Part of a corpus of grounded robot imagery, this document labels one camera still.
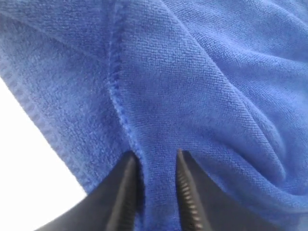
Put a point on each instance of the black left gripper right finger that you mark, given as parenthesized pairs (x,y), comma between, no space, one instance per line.
(203,206)

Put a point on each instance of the blue microfiber towel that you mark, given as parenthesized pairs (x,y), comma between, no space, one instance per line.
(226,80)

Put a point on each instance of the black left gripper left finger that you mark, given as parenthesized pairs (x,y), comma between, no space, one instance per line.
(110,207)

